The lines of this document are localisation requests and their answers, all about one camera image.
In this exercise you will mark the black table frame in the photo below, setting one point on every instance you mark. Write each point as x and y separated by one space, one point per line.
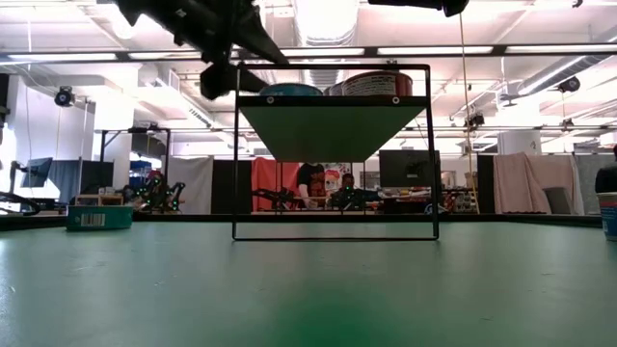
29 222

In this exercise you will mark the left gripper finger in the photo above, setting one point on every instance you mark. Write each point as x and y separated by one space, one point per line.
262 45
222 82

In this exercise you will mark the black metal frame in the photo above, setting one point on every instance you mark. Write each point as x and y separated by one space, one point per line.
166 154

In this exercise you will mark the black ceiling spotlight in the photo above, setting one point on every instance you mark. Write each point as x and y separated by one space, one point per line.
64 96
474 120
570 84

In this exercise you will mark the white curtain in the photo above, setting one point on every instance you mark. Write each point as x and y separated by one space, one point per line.
190 178

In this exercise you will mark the blue-label silver-lid can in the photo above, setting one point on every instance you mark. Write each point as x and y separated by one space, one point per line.
290 89

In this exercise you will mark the beige curtain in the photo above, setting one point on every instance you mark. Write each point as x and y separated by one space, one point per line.
530 178

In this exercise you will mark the light wooden rack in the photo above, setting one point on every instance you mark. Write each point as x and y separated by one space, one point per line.
99 198

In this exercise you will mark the green-label silver-lid can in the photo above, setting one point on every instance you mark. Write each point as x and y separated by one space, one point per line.
99 218

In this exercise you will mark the black ceiling light rail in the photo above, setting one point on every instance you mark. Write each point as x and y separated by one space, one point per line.
337 52

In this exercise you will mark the black monitor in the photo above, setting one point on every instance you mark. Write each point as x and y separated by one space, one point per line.
36 172
410 168
96 174

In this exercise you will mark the red curtain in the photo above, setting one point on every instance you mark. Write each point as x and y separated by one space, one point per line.
270 178

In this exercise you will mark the silver ventilation duct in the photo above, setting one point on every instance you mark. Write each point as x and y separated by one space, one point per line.
325 29

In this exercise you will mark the gold-lid pink salmon can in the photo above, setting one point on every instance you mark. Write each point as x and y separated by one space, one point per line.
609 217

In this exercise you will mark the black panel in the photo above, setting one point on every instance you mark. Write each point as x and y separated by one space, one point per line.
224 185

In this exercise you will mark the person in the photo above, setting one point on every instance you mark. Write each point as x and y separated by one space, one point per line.
348 182
155 177
312 183
607 176

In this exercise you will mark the floral poster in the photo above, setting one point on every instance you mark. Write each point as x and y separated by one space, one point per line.
335 176

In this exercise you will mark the green table mat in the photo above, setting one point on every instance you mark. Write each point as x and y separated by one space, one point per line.
308 299

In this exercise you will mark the wooden shelf with black frame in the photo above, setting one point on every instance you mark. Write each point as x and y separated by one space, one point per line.
332 135

